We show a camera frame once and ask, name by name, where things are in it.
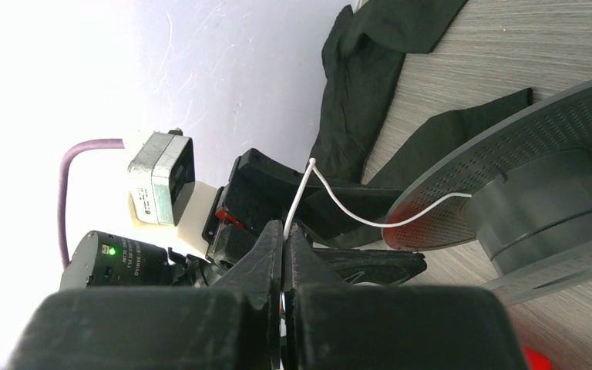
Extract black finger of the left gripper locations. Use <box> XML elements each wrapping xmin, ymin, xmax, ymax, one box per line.
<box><xmin>314</xmin><ymin>248</ymin><xmax>427</xmax><ymax>286</ymax></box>
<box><xmin>232</xmin><ymin>148</ymin><xmax>401</xmax><ymax>248</ymax></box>

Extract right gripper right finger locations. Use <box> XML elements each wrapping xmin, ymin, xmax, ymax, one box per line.
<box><xmin>283</xmin><ymin>225</ymin><xmax>528</xmax><ymax>369</ymax></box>

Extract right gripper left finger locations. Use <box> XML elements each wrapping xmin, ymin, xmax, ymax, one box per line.
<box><xmin>7</xmin><ymin>220</ymin><xmax>284</xmax><ymax>369</ymax></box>

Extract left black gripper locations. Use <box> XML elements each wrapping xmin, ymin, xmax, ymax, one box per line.
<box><xmin>59</xmin><ymin>193</ymin><xmax>297</xmax><ymax>292</ymax></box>

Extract dark grey cable spool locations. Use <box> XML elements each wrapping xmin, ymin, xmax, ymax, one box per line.
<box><xmin>382</xmin><ymin>80</ymin><xmax>592</xmax><ymax>305</ymax></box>

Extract black cloth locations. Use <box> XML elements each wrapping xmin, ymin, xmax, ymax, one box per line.
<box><xmin>310</xmin><ymin>0</ymin><xmax>533</xmax><ymax>190</ymax></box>

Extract red plastic bin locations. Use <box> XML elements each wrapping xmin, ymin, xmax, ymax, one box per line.
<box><xmin>523</xmin><ymin>347</ymin><xmax>553</xmax><ymax>370</ymax></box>

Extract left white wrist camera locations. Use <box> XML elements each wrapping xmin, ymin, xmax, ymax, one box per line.
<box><xmin>126</xmin><ymin>129</ymin><xmax>217</xmax><ymax>258</ymax></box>

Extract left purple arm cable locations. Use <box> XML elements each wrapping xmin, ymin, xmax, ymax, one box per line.
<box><xmin>58</xmin><ymin>138</ymin><xmax>126</xmax><ymax>270</ymax></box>

